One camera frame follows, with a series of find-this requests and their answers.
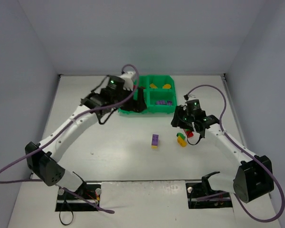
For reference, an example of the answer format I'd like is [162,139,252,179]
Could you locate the purple flower lego brick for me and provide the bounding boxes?
[152,134,159,147]

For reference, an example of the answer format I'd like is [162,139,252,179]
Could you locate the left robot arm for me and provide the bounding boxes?
[25,71,146,194]

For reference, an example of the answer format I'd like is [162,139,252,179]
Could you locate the red square lego brick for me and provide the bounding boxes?
[184,130,194,138]

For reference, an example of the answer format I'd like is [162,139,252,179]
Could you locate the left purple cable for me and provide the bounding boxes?
[0,64,140,214]

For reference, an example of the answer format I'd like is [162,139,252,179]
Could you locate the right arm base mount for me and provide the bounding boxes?
[185,172,233,209]

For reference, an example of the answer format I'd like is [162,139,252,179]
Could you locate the yellow lego plate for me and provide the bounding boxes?
[150,83,157,89]

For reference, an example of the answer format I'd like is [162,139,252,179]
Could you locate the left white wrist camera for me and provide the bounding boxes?
[120,71,136,91]

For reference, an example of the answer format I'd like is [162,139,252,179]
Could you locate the yellow curved lego brick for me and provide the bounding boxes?
[177,137,187,147]

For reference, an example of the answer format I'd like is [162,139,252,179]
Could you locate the orange lego brick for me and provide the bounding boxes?
[162,84,171,89]

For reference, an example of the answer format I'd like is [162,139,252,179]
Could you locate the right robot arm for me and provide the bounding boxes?
[171,99,274,203]

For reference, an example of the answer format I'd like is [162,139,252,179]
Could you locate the green four-compartment bin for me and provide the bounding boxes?
[117,75,178,115]

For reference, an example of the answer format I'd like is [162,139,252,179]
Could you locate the dark green lego piece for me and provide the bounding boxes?
[177,133,186,140]

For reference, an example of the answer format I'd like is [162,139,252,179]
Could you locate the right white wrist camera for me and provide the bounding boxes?
[183,94,196,101]

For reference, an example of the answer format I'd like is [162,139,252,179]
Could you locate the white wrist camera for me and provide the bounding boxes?
[120,71,136,91]
[183,94,196,101]

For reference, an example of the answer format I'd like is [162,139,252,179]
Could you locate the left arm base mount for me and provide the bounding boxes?
[55,183,101,212]

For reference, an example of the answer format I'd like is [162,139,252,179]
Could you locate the purple curved lego brick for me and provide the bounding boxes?
[156,100,166,105]

